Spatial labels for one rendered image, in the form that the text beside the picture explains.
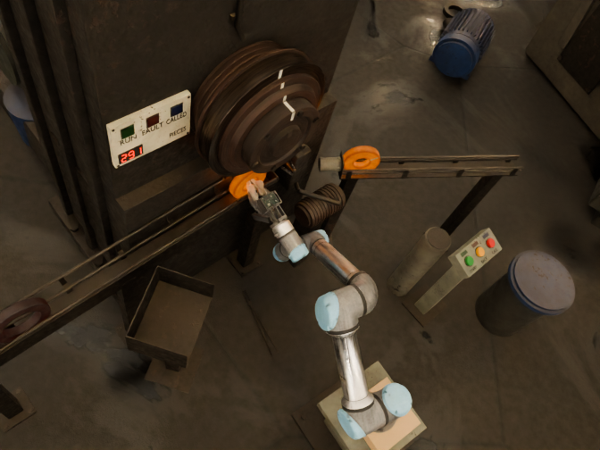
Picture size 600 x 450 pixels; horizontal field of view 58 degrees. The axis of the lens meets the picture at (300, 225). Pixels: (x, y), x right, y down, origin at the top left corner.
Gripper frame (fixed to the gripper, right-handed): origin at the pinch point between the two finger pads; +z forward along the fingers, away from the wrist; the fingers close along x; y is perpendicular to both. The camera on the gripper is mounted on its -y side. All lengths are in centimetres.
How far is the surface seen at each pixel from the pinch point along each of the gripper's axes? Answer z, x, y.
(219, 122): 12, 20, 47
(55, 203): 48, 52, -87
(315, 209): -22.3, -26.4, -15.6
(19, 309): 0, 89, 2
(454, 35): 25, -201, -54
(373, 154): -17, -50, 7
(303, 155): -2.5, -22.6, 5.8
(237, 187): -0.1, 6.7, 2.7
